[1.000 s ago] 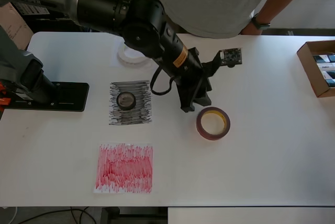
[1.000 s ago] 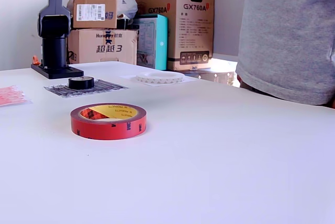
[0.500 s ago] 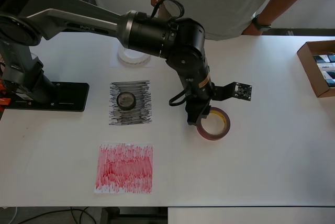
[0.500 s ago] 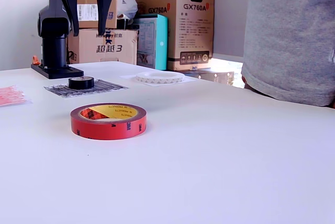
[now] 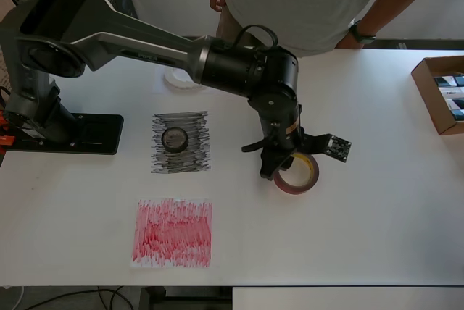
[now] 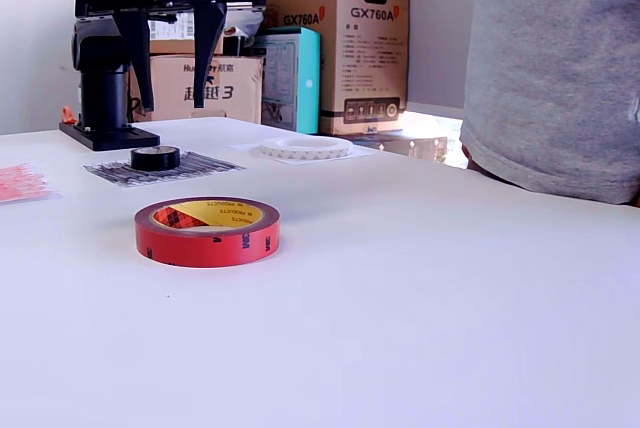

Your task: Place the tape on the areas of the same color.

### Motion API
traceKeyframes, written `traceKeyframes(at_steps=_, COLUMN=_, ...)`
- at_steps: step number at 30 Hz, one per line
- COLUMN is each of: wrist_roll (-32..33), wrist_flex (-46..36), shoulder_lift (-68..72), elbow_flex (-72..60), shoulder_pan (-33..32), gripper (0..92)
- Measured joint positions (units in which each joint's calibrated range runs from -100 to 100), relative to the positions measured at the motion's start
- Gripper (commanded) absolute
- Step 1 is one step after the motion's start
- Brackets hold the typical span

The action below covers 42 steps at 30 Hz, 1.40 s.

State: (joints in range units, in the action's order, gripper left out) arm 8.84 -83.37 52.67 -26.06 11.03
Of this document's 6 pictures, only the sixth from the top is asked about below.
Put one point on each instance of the cardboard box with shipping label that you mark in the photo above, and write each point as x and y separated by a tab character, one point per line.
172	47

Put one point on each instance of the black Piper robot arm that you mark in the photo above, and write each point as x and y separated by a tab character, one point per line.
102	98

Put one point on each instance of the large GX760A cardboard box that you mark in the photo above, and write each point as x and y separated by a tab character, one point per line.
370	73

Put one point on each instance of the black scribbled paper sheet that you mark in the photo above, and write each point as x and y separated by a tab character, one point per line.
210	168

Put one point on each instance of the red tape roll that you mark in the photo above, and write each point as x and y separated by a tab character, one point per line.
200	248

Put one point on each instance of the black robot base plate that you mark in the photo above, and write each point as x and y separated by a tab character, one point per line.
115	140

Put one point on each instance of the black tape roll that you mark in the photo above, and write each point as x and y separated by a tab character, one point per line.
155	160

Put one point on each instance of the white plastic bag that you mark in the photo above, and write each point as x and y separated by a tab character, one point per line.
245	28

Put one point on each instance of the Huntkey printed cardboard box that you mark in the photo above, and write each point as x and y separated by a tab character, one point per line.
240	93

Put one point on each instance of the white tape roll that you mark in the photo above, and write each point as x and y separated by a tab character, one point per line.
305	154

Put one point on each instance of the red scribbled paper sheet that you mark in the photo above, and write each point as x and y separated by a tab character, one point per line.
20	183

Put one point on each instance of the turquoise box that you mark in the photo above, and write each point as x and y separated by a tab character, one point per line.
307	98

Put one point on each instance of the person torso grey shirt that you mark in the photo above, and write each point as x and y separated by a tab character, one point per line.
560	73

